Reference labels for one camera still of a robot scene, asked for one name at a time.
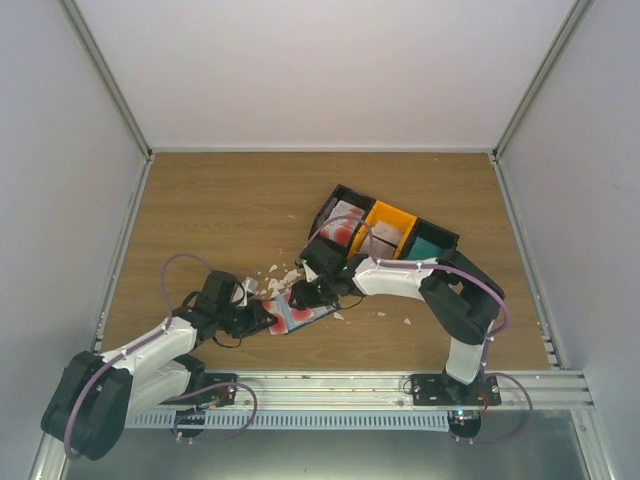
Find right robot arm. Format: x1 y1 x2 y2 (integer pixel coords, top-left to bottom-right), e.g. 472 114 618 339
289 240 510 405

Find grey slotted cable duct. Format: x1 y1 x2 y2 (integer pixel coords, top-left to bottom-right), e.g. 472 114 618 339
124 410 451 430

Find black bin left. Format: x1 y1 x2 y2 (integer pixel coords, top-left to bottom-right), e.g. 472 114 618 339
309 184 375 252

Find white paper scrap pile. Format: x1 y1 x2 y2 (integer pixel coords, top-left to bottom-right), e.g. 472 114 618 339
265 264 302 296

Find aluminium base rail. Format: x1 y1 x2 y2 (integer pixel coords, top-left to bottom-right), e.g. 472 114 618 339
54 368 596 416

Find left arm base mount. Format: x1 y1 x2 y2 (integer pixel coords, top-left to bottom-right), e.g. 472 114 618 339
139 372 240 441

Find orange bin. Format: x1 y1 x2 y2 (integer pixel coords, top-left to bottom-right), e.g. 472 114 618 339
365 200 417 260

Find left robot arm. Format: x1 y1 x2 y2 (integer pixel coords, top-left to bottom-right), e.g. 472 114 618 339
41 271 278 460

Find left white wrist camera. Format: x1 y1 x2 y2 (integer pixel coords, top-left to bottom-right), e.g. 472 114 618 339
232 277 259 306

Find red patterned cards stack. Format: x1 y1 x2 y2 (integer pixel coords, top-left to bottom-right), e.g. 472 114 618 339
319 200 365 247

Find right aluminium frame post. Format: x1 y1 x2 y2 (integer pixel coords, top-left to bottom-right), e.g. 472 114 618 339
490 0 594 163

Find aluminium frame post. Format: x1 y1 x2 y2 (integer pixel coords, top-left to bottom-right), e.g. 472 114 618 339
490 0 594 163
58 0 153 163

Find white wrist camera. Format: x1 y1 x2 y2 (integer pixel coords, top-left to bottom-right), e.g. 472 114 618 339
297 257 323 283
232 277 259 306

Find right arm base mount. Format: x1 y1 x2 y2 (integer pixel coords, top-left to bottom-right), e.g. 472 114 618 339
403 372 502 441

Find left aluminium frame post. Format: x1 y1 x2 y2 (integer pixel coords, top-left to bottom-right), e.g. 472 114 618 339
58 0 153 163

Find black bin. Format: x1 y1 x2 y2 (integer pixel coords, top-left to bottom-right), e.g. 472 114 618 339
309 184 375 252
398 218 459 260

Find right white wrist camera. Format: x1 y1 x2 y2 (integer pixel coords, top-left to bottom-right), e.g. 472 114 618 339
297 257 323 283

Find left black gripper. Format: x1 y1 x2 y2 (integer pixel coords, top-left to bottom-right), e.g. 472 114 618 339
216 298 277 339

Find black bin right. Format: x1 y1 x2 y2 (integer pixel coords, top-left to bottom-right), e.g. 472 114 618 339
398 218 459 260

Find white pink cards stack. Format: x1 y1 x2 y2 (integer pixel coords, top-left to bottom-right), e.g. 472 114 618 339
359 221 404 259

